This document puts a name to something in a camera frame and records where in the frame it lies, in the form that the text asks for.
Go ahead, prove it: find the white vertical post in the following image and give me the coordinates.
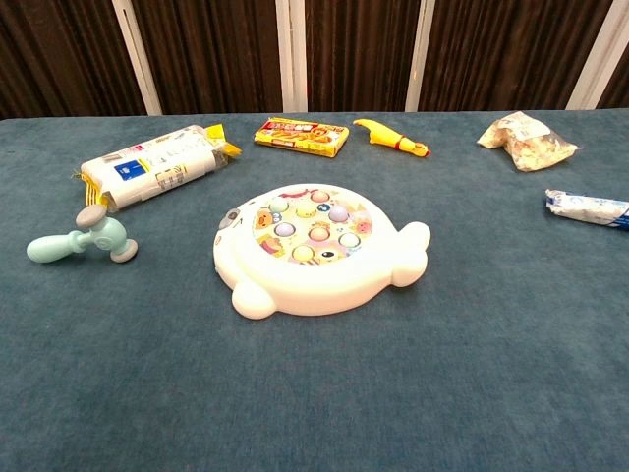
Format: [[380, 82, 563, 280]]
[[564, 0, 629, 111], [274, 0, 309, 113], [110, 0, 164, 117], [404, 0, 436, 113]]

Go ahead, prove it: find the yellow rubber chicken toy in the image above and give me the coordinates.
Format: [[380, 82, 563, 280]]
[[352, 117, 432, 159]]

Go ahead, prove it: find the yellow red snack box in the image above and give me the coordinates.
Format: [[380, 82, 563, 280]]
[[253, 116, 351, 159]]

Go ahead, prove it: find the teal table cloth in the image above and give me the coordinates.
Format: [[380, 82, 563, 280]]
[[0, 108, 629, 472]]

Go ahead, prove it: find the white package with yellow ends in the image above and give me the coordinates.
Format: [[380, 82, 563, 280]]
[[73, 122, 243, 213]]

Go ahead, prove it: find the dark brown curtain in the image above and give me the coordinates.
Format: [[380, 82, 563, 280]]
[[0, 0, 629, 120]]

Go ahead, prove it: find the clear bag of white snacks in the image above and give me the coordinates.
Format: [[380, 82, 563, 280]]
[[476, 110, 581, 173]]

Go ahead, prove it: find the mint green toy hammer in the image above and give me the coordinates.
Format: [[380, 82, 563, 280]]
[[26, 204, 140, 265]]

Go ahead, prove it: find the white blue wrapped package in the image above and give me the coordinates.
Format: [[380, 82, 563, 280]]
[[543, 188, 629, 232]]

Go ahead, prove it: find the white whack-a-mole toy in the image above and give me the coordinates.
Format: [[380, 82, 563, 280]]
[[212, 183, 432, 321]]

